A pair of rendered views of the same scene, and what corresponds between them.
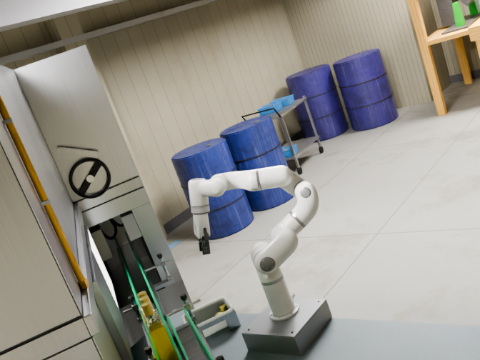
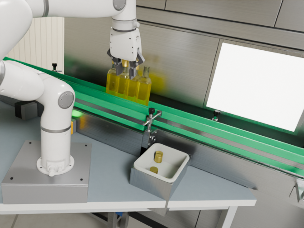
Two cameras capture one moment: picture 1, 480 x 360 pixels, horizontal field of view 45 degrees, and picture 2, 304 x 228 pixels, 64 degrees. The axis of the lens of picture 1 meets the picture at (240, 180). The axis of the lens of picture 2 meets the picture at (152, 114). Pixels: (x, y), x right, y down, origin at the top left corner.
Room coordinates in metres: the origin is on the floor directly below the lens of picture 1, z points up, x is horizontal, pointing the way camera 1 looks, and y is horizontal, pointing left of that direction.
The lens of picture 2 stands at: (2.81, -0.39, 1.39)
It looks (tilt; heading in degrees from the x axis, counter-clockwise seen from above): 23 degrees down; 125
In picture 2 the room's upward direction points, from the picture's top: 9 degrees clockwise
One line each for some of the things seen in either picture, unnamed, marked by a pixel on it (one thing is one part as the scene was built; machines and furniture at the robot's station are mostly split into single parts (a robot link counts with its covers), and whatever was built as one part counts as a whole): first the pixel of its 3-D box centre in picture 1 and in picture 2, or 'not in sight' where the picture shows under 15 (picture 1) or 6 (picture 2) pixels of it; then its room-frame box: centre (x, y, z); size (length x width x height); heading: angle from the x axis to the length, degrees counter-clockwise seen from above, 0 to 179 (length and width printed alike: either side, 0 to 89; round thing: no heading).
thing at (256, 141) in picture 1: (236, 174); not in sight; (6.22, 0.02, 0.47); 1.28 x 0.79 x 0.94; 137
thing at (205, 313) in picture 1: (210, 319); (161, 168); (2.39, 0.34, 0.80); 0.22 x 0.17 x 0.09; 103
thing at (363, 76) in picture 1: (340, 96); not in sight; (8.43, -1.81, 0.51); 1.43 x 0.85 x 1.03; 48
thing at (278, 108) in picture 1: (283, 134); not in sight; (7.45, -0.75, 0.46); 0.99 x 0.57 x 0.92; 141
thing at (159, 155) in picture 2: not in sight; (159, 156); (2.33, 0.41, 0.79); 0.04 x 0.04 x 0.04
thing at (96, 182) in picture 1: (90, 178); not in sight; (3.02, 0.74, 1.49); 0.21 x 0.05 x 0.21; 103
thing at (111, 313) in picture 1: (103, 283); (207, 73); (2.34, 0.70, 1.15); 0.90 x 0.03 x 0.34; 13
